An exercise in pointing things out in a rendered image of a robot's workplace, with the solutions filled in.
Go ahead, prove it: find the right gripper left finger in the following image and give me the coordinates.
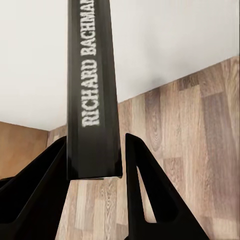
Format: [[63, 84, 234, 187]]
[[0, 135, 71, 240]]

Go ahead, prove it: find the hardback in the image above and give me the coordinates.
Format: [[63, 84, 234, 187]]
[[66, 0, 123, 181]]

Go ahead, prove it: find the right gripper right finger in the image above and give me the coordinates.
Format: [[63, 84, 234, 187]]
[[125, 132, 210, 240]]

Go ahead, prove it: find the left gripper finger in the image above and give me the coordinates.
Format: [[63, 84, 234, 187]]
[[0, 176, 13, 188]]

